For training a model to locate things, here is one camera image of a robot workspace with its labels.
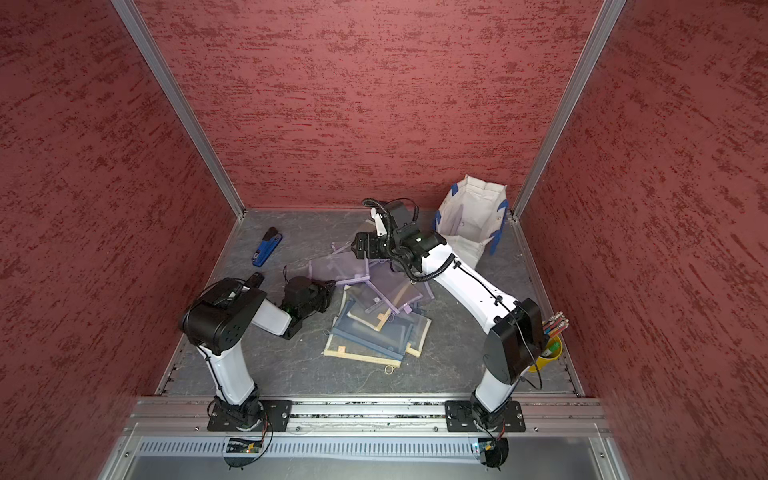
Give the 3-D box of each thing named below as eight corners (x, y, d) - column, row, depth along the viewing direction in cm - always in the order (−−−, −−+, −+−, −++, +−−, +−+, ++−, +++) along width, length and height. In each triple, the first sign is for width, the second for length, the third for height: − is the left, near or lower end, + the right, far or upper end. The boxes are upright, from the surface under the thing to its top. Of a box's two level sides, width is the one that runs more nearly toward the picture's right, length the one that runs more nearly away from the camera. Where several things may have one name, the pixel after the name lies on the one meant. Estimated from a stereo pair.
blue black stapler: (252, 265, 106) (248, 259, 103) (271, 233, 116) (268, 226, 113) (265, 268, 106) (262, 261, 103) (283, 235, 116) (280, 228, 112)
